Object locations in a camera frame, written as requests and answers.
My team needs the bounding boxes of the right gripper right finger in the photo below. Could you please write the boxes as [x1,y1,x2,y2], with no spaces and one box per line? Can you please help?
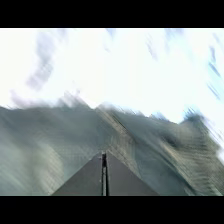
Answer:
[105,150,160,197]

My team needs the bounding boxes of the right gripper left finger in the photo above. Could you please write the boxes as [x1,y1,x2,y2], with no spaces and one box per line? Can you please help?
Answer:
[51,151,104,197]

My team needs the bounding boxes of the dark green pants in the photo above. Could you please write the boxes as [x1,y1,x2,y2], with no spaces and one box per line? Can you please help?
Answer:
[0,95,224,197]

